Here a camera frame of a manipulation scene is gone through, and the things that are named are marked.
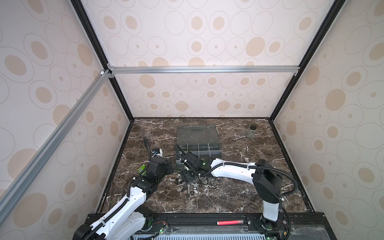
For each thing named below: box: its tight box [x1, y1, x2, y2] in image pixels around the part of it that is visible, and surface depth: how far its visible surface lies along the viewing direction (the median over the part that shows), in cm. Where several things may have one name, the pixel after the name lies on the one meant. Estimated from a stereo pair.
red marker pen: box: [216, 219, 244, 226], surface depth 76 cm
